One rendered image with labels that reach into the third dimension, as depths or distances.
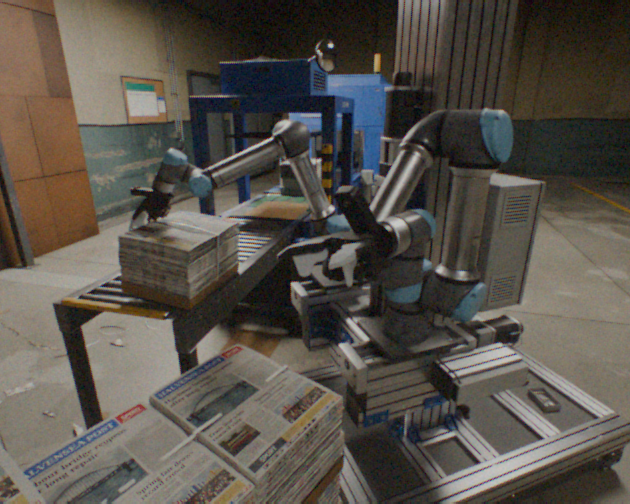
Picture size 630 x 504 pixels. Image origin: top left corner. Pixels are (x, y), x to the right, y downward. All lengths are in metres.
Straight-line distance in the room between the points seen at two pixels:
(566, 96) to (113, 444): 9.93
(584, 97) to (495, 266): 8.89
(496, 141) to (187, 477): 0.92
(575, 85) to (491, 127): 9.26
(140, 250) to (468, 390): 1.14
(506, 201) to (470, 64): 0.45
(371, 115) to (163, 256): 3.60
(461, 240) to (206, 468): 0.76
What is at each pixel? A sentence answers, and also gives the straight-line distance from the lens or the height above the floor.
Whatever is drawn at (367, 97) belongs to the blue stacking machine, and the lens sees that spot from 4.68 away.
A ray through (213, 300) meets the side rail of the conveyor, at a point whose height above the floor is 0.79.
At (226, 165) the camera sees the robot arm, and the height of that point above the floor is 1.28.
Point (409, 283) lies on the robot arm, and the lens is 0.82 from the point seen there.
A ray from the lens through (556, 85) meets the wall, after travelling 10.12.
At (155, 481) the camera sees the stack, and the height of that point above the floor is 0.83.
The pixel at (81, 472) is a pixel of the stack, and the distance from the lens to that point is 0.93.
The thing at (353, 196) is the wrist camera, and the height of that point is 1.33.
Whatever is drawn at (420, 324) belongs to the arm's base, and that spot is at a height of 0.87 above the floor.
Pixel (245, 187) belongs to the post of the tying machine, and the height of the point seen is 0.87.
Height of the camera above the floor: 1.46
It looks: 20 degrees down
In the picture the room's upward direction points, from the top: straight up
